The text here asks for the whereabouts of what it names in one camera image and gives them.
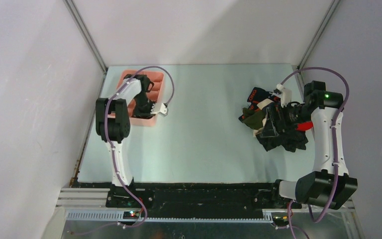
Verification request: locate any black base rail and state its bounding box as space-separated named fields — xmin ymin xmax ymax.
xmin=105 ymin=182 xmax=290 ymax=220

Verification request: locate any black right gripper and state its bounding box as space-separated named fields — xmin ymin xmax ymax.
xmin=261 ymin=103 xmax=312 ymax=138

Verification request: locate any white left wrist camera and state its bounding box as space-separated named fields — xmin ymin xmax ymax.
xmin=150 ymin=102 xmax=169 ymax=117

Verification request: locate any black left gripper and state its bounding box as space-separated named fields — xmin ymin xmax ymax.
xmin=133 ymin=92 xmax=157 ymax=122

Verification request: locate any pink compartment tray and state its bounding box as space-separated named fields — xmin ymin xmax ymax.
xmin=115 ymin=69 xmax=165 ymax=127

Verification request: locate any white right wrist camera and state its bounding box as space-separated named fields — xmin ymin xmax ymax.
xmin=274 ymin=84 xmax=292 ymax=108

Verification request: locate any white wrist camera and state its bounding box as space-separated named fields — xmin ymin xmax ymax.
xmin=274 ymin=84 xmax=292 ymax=108
xmin=150 ymin=102 xmax=169 ymax=117

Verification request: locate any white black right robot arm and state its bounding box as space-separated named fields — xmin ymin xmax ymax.
xmin=256 ymin=81 xmax=358 ymax=210

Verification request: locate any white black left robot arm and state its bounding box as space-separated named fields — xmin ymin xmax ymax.
xmin=95 ymin=74 xmax=156 ymax=187

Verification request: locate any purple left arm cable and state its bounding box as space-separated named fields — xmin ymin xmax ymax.
xmin=103 ymin=66 xmax=175 ymax=230

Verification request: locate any olive green underwear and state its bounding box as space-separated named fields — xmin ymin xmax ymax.
xmin=239 ymin=108 xmax=266 ymax=129

